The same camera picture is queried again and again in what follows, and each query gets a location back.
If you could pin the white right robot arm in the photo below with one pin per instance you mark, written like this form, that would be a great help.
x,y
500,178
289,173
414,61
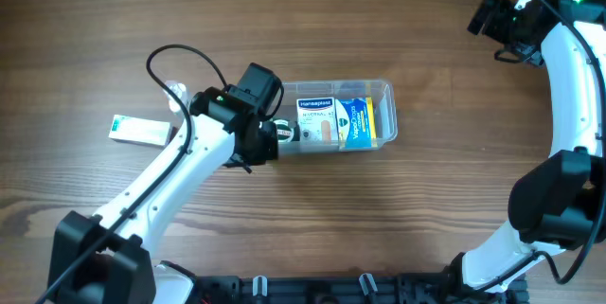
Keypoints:
x,y
560,205

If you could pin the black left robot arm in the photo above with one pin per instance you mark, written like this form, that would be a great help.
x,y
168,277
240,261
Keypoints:
x,y
107,257

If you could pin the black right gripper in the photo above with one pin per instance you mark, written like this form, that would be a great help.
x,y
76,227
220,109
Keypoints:
x,y
480,17

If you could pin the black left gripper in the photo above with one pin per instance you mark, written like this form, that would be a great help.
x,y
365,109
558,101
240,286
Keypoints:
x,y
288,132

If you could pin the white Hansaplast plaster box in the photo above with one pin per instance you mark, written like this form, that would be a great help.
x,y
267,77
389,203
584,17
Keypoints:
x,y
316,118

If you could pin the clear plastic container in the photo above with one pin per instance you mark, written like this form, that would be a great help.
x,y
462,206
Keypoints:
x,y
381,92

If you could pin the white green medicine box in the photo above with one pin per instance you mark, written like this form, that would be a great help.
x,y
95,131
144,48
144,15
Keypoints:
x,y
140,131

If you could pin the blue yellow VapoDrops packet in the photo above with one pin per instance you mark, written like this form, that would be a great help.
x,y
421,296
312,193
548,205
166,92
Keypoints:
x,y
356,123

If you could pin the white dropper bottle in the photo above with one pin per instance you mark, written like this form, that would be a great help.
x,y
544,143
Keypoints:
x,y
180,91

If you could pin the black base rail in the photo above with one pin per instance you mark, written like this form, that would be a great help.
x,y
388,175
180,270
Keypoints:
x,y
364,289

